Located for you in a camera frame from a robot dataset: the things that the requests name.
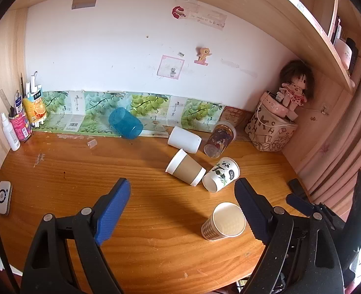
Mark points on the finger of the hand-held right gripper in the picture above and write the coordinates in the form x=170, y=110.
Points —
x=298, y=203

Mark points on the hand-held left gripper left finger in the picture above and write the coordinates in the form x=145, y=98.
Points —
x=113, y=211

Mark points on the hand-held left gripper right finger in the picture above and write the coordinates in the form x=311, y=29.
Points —
x=251, y=211

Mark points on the checkered paper cup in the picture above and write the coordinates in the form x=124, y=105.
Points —
x=226, y=220

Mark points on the panda print paper cup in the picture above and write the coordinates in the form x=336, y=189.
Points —
x=222, y=174

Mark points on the brown sleeved paper cup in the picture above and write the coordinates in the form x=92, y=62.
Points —
x=186, y=170

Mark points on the blue plastic cup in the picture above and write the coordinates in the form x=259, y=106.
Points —
x=125, y=124

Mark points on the plain white cup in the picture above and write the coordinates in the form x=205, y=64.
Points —
x=183, y=139

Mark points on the pink curtain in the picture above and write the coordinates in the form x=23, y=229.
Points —
x=346, y=147

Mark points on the small clear plastic cap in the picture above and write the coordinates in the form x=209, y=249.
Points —
x=92, y=144

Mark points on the letter printed storage box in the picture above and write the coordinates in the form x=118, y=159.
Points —
x=271, y=133

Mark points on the brown printed cardboard piece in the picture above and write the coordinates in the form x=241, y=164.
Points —
x=232, y=115

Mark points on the grape printed cardboard panel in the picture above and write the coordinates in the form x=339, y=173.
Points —
x=100, y=113

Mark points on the pink round box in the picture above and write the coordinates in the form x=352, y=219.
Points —
x=272, y=104

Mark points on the white flat device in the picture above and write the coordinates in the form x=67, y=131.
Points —
x=3, y=197

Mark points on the brown haired rag doll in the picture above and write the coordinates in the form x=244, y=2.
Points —
x=295, y=84

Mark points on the pink pen holder can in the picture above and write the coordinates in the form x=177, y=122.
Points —
x=20, y=127

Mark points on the white squeeze bottle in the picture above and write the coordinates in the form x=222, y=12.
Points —
x=10, y=134

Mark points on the clear plastic ruler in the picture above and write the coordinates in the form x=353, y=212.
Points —
x=4, y=99

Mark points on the black pencil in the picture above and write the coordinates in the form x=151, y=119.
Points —
x=22, y=84

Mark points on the pink jar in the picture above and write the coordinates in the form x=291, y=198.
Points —
x=343, y=52

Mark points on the row of books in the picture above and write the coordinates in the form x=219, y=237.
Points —
x=335, y=29

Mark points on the clear tape strips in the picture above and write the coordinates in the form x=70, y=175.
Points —
x=205, y=13

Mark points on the pink square wall sticker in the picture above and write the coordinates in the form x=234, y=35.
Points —
x=170, y=66

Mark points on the yellow pony wall sticker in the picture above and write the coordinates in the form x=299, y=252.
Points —
x=203, y=54

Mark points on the wooden wall shelf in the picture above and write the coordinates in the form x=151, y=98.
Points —
x=291, y=15

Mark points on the red wall sticker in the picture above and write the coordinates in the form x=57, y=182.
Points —
x=178, y=11

